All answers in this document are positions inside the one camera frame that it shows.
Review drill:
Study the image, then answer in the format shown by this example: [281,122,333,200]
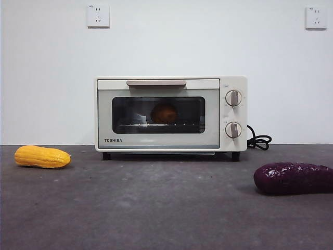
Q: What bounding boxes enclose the brown potato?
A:
[150,102,180,123]

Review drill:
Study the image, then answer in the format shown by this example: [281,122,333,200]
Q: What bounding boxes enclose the glass oven door beige handle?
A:
[97,79,221,149]

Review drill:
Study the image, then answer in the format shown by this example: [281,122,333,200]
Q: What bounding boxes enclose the cream oven knob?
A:
[225,121,242,139]
[225,90,243,107]

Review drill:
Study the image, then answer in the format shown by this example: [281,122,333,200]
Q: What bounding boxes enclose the cream Toshiba toaster oven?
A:
[94,75,248,161]

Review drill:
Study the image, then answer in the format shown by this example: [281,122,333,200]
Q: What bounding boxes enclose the purple sweet potato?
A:
[253,161,333,195]

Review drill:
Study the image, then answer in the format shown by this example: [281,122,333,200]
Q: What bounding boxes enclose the yellow corn cob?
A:
[14,145,71,169]

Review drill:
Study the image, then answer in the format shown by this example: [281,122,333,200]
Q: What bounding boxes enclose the metal wire oven rack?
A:
[116,122,202,128]

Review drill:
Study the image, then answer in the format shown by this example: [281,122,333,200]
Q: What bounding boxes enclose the black oven power cord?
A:
[246,124,273,151]

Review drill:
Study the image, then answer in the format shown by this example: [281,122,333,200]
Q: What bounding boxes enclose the white wall socket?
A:
[305,6,328,30]
[87,4,110,29]

